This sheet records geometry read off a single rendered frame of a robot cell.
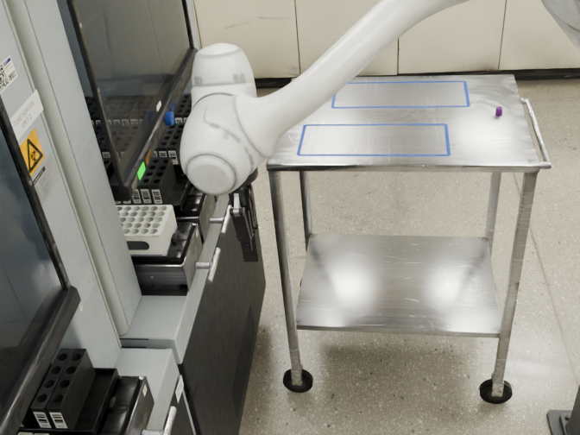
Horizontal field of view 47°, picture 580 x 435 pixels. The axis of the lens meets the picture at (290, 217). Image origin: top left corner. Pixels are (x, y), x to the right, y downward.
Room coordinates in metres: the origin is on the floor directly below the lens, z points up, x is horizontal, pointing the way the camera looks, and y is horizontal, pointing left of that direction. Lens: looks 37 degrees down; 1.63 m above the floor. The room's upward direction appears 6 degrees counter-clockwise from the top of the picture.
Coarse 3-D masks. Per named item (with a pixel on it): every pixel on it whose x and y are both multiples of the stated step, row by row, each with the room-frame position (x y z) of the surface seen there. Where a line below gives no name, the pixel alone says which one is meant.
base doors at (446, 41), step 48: (192, 0) 3.40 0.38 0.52; (240, 0) 3.37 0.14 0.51; (288, 0) 3.33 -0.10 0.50; (336, 0) 3.29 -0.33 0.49; (480, 0) 3.18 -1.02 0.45; (528, 0) 3.15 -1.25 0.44; (288, 48) 3.33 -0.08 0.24; (432, 48) 3.22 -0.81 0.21; (480, 48) 3.18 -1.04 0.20; (528, 48) 3.14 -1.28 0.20; (576, 48) 3.11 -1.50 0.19
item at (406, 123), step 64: (320, 128) 1.44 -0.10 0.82; (384, 128) 1.41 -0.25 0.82; (448, 128) 1.38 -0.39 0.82; (512, 128) 1.35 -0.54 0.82; (320, 256) 1.60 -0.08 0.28; (384, 256) 1.57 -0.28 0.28; (448, 256) 1.54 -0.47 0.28; (512, 256) 1.21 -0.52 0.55; (320, 320) 1.33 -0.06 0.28; (384, 320) 1.30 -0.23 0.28; (448, 320) 1.28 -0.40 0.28; (512, 320) 1.19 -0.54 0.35
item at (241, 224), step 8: (232, 208) 0.99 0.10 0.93; (240, 208) 0.98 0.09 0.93; (232, 216) 0.98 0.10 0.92; (240, 216) 0.98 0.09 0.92; (240, 224) 0.99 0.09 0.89; (248, 224) 1.00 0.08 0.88; (240, 232) 1.00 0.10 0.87; (248, 232) 1.00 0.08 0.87; (240, 240) 1.00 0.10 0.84; (248, 240) 1.00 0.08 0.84
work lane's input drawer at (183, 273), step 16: (192, 224) 1.11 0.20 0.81; (176, 240) 1.06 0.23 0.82; (192, 240) 1.08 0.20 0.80; (144, 256) 1.02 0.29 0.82; (160, 256) 1.01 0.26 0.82; (176, 256) 1.01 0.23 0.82; (192, 256) 1.05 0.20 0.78; (144, 272) 1.01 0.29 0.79; (160, 272) 1.00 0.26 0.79; (176, 272) 1.00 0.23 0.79; (192, 272) 1.04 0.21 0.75; (208, 272) 1.03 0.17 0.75
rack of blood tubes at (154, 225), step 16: (128, 208) 1.13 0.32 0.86; (144, 208) 1.12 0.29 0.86; (160, 208) 1.11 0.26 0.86; (128, 224) 1.07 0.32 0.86; (144, 224) 1.06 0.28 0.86; (160, 224) 1.05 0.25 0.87; (176, 224) 1.11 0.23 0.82; (128, 240) 1.03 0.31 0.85; (144, 240) 1.02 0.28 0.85; (160, 240) 1.02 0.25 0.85
